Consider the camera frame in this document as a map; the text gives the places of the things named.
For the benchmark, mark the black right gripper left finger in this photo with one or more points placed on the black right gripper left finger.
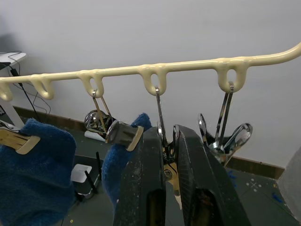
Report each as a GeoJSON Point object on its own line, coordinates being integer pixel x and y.
{"type": "Point", "coordinates": [141, 179]}

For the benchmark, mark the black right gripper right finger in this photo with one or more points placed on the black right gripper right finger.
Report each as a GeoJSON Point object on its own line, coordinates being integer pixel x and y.
{"type": "Point", "coordinates": [204, 174]}

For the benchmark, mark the cream clip hanger bar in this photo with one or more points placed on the cream clip hanger bar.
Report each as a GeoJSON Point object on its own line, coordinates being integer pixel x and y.
{"type": "Point", "coordinates": [183, 66]}

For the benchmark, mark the blue fuzzy sock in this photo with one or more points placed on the blue fuzzy sock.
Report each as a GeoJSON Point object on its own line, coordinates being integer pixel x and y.
{"type": "Point", "coordinates": [115, 164]}
{"type": "Point", "coordinates": [35, 179]}

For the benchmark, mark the white router with black antennas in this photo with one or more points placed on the white router with black antennas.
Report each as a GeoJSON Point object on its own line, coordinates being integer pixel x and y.
{"type": "Point", "coordinates": [81, 175]}

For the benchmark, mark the white paper roll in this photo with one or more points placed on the white paper roll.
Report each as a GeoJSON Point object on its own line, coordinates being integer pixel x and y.
{"type": "Point", "coordinates": [94, 135]}

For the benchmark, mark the grey cloth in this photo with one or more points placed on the grey cloth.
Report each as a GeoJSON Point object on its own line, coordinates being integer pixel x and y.
{"type": "Point", "coordinates": [291, 183]}

